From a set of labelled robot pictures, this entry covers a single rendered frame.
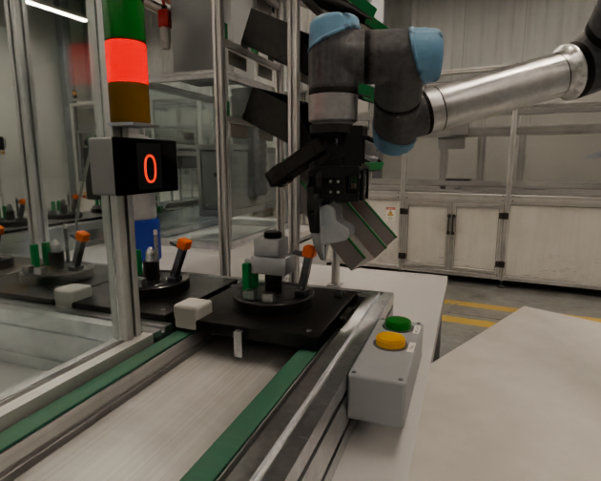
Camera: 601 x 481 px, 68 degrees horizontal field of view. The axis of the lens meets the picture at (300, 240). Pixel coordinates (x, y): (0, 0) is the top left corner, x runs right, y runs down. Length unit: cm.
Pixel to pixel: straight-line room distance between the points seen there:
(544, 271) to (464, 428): 413
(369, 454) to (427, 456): 7
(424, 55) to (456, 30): 885
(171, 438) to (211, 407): 7
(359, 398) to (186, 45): 180
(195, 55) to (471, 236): 337
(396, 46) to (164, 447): 58
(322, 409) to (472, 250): 430
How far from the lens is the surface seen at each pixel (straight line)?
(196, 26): 213
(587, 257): 477
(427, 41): 70
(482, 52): 939
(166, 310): 77
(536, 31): 940
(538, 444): 69
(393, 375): 57
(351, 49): 69
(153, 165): 63
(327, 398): 51
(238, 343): 68
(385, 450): 62
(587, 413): 79
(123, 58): 63
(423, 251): 480
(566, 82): 91
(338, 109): 68
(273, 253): 74
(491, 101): 84
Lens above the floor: 121
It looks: 10 degrees down
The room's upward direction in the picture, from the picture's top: straight up
